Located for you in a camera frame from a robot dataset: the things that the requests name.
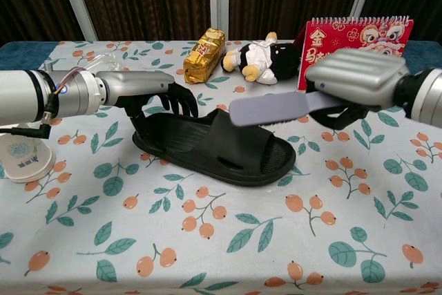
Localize clear plastic bag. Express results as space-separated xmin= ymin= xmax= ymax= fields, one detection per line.
xmin=43 ymin=52 xmax=122 ymax=75

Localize floral patterned tablecloth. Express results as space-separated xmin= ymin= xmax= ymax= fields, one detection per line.
xmin=0 ymin=39 xmax=442 ymax=295

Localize gold foil snack package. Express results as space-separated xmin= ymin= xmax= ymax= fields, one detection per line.
xmin=182 ymin=27 xmax=227 ymax=85

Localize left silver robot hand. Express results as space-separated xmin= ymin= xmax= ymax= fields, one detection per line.
xmin=98 ymin=70 xmax=200 ymax=120

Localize blue table cover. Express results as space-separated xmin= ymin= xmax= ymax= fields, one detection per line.
xmin=0 ymin=41 xmax=442 ymax=75

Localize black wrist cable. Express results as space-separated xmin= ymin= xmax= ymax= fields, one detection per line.
xmin=0 ymin=94 xmax=58 ymax=140

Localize black and white plush doll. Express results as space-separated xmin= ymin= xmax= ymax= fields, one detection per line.
xmin=220 ymin=32 xmax=301 ymax=86

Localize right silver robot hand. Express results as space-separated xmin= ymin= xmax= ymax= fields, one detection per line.
xmin=305 ymin=48 xmax=410 ymax=130

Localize black slipper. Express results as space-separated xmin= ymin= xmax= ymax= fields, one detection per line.
xmin=132 ymin=108 xmax=297 ymax=187

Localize grey scrub brush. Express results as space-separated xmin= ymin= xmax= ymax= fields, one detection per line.
xmin=229 ymin=90 xmax=332 ymax=127

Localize white paper cup stack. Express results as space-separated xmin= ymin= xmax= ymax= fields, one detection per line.
xmin=0 ymin=132 xmax=57 ymax=184

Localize red spiral desk calendar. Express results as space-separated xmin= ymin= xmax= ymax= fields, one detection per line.
xmin=296 ymin=16 xmax=414 ymax=92

